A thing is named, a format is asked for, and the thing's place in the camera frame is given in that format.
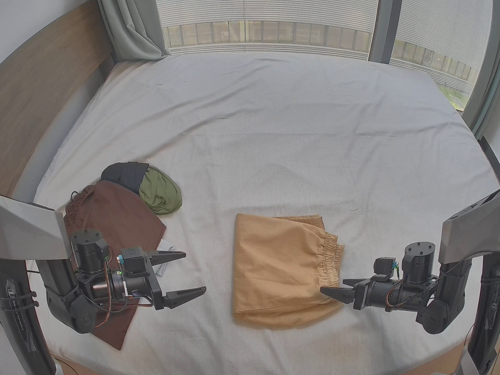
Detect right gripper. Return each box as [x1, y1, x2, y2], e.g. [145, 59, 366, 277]
[320, 278, 395, 311]

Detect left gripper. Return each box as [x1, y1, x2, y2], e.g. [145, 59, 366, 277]
[109, 250, 207, 311]

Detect tan shorts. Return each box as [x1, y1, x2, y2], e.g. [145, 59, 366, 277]
[233, 212, 346, 329]

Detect bed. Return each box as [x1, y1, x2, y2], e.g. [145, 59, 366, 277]
[0, 0, 497, 375]

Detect white garment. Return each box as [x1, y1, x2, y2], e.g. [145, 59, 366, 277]
[153, 240, 177, 277]

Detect brown shorts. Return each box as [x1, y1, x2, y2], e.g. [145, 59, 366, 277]
[64, 180, 166, 351]

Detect green garment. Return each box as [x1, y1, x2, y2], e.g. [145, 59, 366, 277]
[139, 165, 184, 215]

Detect black garment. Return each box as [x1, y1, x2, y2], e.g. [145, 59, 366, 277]
[100, 162, 151, 194]

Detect grey-green curtain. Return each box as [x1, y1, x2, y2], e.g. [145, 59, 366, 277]
[94, 0, 172, 61]

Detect window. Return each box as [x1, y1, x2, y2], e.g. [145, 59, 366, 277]
[150, 0, 500, 141]

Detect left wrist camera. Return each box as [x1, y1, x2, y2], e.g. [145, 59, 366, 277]
[118, 248, 148, 279]

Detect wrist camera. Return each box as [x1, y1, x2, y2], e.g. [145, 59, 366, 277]
[118, 248, 148, 279]
[373, 257, 400, 281]

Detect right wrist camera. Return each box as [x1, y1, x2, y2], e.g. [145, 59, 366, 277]
[373, 257, 400, 281]

